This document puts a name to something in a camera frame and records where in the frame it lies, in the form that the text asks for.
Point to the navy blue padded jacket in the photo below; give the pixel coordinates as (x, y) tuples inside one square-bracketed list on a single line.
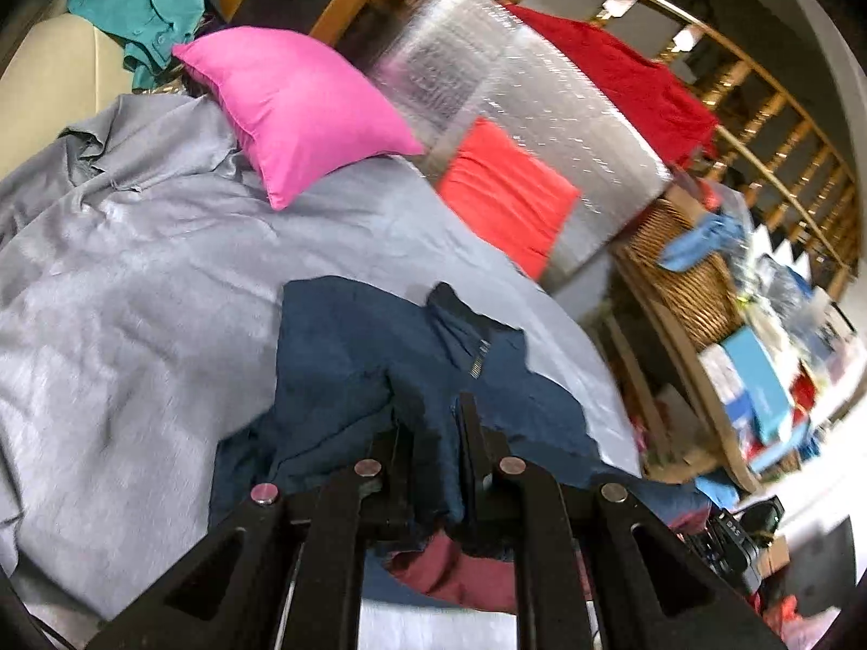
[(354, 361)]

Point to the red blanket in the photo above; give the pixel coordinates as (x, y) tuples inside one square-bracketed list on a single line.
[(670, 118)]

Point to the blue fashion box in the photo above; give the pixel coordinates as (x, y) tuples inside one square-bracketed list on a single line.
[(770, 401)]

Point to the silver foil wrapped headboard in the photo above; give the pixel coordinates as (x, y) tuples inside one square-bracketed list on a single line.
[(447, 63)]

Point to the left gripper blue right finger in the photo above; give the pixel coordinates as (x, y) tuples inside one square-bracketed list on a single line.
[(477, 470)]

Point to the wooden table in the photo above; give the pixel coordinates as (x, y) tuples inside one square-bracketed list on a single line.
[(680, 422)]

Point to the orange red pillow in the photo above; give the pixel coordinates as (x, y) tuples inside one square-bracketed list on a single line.
[(508, 196)]

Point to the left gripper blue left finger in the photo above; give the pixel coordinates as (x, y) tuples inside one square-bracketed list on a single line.
[(385, 505)]

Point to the pink pillow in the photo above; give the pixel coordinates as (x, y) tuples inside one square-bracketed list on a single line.
[(299, 109)]

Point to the light blue cloth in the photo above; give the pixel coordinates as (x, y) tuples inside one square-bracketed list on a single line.
[(713, 233)]

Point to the cream sofa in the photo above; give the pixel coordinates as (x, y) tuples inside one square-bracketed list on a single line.
[(64, 71)]

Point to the wooden stair railing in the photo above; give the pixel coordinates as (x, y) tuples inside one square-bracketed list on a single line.
[(783, 138)]

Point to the white blue tissue box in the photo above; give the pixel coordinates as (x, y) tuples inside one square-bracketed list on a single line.
[(729, 387)]

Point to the wicker basket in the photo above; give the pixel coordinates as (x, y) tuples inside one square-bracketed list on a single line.
[(702, 297)]

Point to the grey bed sheet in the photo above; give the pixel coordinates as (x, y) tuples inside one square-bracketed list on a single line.
[(142, 273)]

